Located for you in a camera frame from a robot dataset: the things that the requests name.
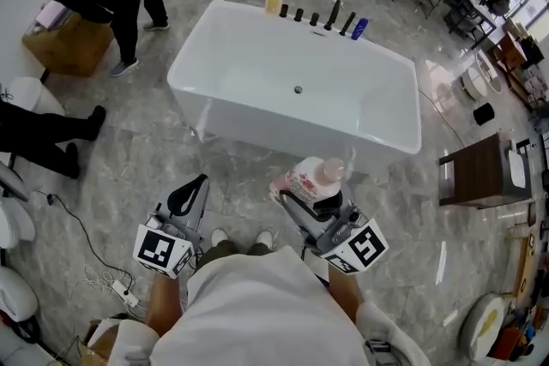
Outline person's right forearm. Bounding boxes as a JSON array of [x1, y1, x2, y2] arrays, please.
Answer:
[[328, 267, 365, 325]]

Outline pink lotion bottle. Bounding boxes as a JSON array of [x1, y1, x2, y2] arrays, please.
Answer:
[[268, 157, 347, 207]]

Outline person's left forearm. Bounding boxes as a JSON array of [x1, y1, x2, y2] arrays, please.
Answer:
[[145, 272, 184, 338]]

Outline person's leg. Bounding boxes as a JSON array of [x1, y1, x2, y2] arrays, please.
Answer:
[[196, 239, 236, 269], [246, 243, 275, 257]]

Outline round white basin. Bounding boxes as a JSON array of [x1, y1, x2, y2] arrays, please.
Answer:
[[474, 51, 503, 93], [461, 66, 488, 100]]

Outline person's right leg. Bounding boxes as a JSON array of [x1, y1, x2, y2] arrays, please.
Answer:
[[246, 243, 275, 257]]

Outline black hand shower handle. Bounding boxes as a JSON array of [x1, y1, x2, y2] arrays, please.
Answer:
[[339, 11, 357, 36]]

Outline black cylinder bin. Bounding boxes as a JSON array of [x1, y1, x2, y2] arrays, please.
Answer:
[[473, 102, 496, 126]]

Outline person's white shirt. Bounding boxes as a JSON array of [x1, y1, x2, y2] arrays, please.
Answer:
[[87, 246, 424, 366]]

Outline black faucet spout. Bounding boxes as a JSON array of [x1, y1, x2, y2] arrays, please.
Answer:
[[323, 0, 342, 32]]

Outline dark wooden vanity cabinet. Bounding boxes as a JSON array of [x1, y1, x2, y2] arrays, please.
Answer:
[[437, 132, 535, 209]]

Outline white bathtub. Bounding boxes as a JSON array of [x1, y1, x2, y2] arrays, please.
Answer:
[[166, 0, 424, 172]]

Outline person's left leg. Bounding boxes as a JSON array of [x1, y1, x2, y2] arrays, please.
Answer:
[[196, 239, 236, 269]]

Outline black floor cable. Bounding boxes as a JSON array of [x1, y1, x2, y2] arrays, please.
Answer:
[[36, 190, 130, 284]]

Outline blue bottle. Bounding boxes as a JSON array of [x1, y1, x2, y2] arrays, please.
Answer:
[[350, 17, 370, 42]]

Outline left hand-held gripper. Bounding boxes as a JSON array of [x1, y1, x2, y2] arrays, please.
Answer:
[[133, 174, 212, 280]]

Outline white floor cable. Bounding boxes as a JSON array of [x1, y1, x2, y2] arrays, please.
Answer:
[[418, 87, 467, 149]]

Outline white sink basin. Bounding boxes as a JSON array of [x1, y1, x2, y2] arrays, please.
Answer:
[[507, 140, 528, 189]]

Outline wooden box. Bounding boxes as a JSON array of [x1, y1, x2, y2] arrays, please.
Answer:
[[21, 10, 115, 78]]

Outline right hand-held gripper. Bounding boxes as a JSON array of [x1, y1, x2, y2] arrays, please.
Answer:
[[277, 189, 389, 276]]

